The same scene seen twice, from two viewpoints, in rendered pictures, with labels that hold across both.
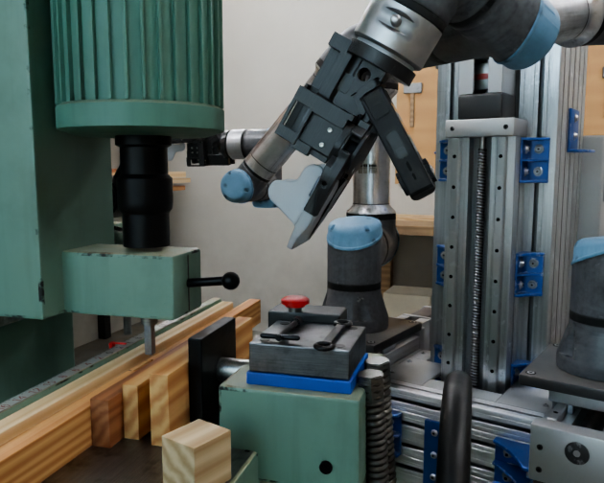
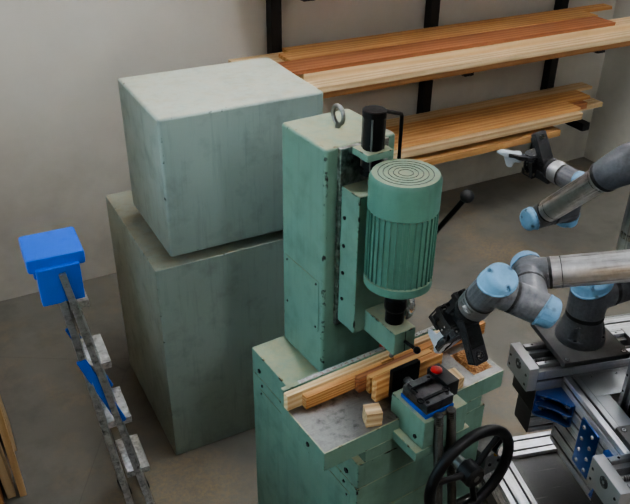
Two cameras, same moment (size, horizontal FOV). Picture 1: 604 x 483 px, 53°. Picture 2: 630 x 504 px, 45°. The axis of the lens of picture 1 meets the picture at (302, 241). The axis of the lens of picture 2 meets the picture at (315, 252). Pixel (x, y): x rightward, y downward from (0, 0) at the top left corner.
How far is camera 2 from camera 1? 1.51 m
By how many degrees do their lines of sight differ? 45
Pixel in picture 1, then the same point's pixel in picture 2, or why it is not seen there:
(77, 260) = (368, 315)
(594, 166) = not seen: outside the picture
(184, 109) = (401, 293)
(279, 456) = (404, 424)
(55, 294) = (359, 324)
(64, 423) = (343, 382)
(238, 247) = not seen: outside the picture
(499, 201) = not seen: outside the picture
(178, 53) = (401, 274)
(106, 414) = (358, 383)
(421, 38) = (475, 316)
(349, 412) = (422, 425)
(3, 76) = (349, 249)
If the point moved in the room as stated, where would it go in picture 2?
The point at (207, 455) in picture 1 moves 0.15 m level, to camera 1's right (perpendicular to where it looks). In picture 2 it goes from (372, 417) to (421, 447)
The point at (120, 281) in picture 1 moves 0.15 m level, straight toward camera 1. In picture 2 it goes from (380, 332) to (359, 364)
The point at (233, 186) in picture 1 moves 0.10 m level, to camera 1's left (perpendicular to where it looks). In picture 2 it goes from (525, 220) to (498, 210)
